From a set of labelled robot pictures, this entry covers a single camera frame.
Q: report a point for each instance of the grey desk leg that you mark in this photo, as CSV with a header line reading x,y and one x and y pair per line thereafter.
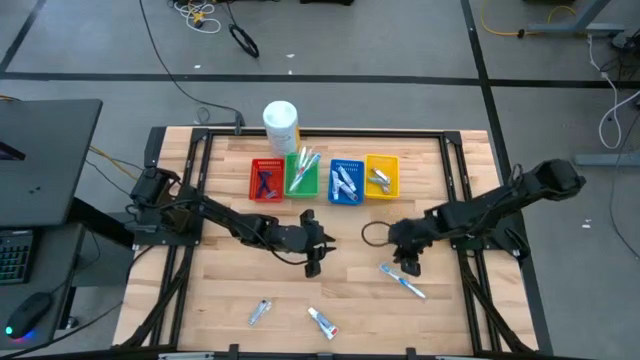
x,y
575,20
605,159

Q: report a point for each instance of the red plastic basket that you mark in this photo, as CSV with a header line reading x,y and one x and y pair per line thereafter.
x,y
255,167

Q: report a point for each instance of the black table frame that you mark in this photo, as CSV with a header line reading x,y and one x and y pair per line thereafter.
x,y
325,133

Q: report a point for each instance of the white toothbrush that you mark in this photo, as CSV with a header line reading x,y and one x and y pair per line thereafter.
x,y
302,157

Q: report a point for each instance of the black keyboard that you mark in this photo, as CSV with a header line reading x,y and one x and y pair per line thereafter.
x,y
15,255

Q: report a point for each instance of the blue toothbrush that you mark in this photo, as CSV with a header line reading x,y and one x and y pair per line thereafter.
x,y
402,281

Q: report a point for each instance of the white wipes canister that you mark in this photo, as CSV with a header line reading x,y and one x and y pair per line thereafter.
x,y
281,125

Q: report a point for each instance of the metal nail clipper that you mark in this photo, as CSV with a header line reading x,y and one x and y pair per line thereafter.
x,y
381,175
259,312
380,186

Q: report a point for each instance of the blue plastic basket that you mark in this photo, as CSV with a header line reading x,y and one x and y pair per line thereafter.
x,y
358,169

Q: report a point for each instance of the white toothpaste tube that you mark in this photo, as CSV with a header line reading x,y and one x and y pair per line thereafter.
x,y
350,194
348,179
322,322
335,186

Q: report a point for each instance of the yellow plastic basket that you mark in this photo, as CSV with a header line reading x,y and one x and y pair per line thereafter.
x,y
392,170

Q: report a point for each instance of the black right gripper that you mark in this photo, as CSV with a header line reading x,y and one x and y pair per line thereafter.
x,y
410,235

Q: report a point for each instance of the black side desk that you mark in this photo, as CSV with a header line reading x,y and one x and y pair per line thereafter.
x,y
45,160

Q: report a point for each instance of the teal toothbrush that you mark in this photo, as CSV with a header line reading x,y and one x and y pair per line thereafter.
x,y
311,162

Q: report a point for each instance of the red toothbrush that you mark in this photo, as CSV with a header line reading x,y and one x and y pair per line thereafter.
x,y
298,177

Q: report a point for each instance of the black computer mouse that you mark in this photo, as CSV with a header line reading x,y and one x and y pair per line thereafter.
x,y
27,315

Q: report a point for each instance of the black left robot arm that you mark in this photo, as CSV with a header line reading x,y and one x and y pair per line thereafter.
x,y
225,220

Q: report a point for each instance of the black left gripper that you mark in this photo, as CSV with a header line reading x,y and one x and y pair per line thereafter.
x,y
295,237

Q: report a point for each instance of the green plastic basket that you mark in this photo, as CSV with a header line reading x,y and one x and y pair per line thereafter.
x,y
314,189

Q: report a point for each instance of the blue disposable razor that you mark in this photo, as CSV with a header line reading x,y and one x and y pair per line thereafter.
x,y
262,186
269,193

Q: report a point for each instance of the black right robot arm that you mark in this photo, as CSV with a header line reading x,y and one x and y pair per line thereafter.
x,y
500,205

